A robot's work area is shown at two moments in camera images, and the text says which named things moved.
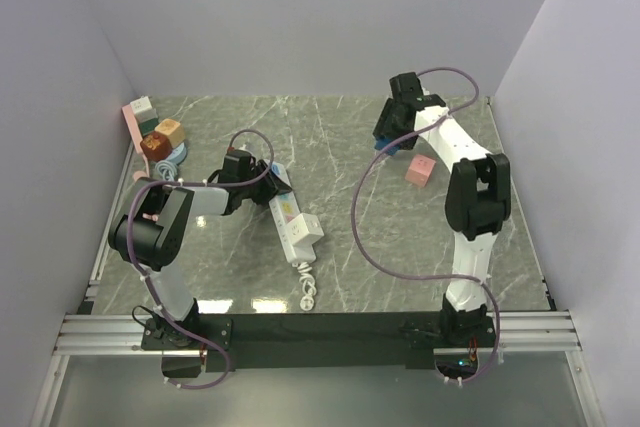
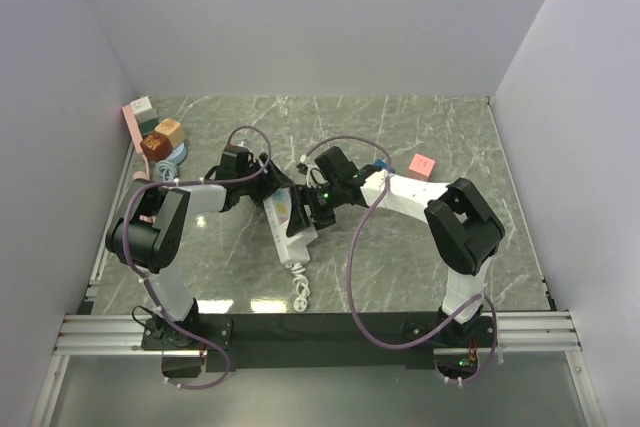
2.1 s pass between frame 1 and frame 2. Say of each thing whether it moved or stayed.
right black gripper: moved
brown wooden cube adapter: stayed
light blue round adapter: stayed
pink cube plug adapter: stayed
